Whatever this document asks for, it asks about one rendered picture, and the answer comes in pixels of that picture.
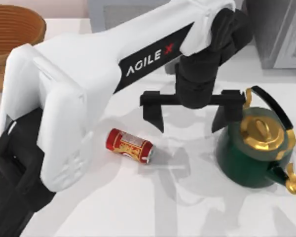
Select red and gold can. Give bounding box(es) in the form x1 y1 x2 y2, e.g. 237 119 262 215
106 128 156 164

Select green and gold kettle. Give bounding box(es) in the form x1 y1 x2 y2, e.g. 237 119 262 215
215 85 296 196

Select grey cabinet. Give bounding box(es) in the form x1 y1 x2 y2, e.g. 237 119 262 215
245 0 296 70

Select brown woven basket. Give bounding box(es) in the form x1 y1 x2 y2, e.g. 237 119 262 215
0 4 47 92

